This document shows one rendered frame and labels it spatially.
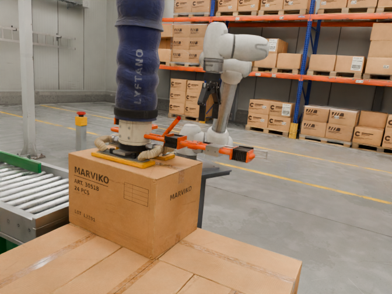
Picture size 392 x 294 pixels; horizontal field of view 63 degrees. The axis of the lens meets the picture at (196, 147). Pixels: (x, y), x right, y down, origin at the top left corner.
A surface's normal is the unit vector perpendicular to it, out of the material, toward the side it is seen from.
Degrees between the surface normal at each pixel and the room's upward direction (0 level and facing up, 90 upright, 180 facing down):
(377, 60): 83
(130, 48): 78
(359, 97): 90
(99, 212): 90
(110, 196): 90
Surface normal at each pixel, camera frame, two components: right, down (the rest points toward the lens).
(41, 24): 0.85, 0.18
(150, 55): 0.74, -0.03
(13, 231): -0.47, 0.16
